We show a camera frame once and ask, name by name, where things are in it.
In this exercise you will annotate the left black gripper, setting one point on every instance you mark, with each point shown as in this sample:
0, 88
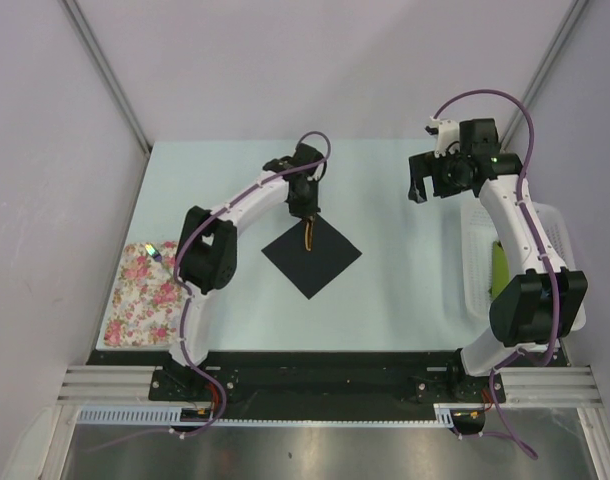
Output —
306, 210

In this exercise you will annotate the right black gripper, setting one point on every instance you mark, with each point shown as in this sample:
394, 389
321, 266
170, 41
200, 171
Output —
426, 165

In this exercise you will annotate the gold knife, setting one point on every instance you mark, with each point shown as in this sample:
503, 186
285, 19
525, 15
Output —
308, 233

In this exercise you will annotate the black paper napkin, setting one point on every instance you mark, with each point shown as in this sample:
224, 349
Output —
310, 271

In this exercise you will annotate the iridescent rainbow fork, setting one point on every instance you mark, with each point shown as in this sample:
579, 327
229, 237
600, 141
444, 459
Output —
155, 254

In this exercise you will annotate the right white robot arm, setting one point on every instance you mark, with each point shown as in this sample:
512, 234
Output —
541, 302

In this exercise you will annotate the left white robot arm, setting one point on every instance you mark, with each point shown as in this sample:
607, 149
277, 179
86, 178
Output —
207, 254

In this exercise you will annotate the green napkin roll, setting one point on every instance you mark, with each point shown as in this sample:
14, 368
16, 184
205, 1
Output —
499, 270

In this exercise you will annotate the floral cloth mat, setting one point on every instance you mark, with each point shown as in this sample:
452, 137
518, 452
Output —
146, 302

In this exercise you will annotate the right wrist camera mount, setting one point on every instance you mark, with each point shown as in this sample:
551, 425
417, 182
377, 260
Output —
446, 135

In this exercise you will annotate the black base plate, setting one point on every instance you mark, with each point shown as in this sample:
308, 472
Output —
314, 386

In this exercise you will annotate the aluminium rail frame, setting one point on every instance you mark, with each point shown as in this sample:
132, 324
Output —
524, 387

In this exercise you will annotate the white cable duct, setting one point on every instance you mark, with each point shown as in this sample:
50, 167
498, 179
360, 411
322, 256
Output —
168, 416

